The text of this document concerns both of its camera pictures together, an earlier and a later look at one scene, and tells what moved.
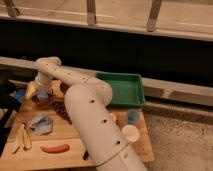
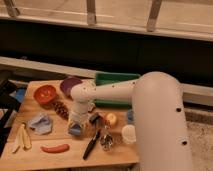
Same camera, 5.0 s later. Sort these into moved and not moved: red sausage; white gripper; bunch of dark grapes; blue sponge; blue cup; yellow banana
Moved: white gripper; blue sponge
Not moved: blue cup; yellow banana; red sausage; bunch of dark grapes
